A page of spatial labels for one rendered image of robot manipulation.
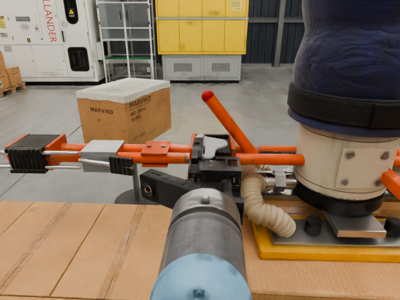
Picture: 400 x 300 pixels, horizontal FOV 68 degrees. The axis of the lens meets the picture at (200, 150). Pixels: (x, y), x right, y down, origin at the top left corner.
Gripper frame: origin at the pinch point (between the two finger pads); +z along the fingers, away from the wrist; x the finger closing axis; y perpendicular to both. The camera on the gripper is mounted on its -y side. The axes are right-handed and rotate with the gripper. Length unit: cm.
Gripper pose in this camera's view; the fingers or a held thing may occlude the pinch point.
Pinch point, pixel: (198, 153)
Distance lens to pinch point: 58.2
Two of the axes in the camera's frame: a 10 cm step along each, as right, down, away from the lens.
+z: 0.5, -3.9, 9.2
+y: 10.0, 0.2, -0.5
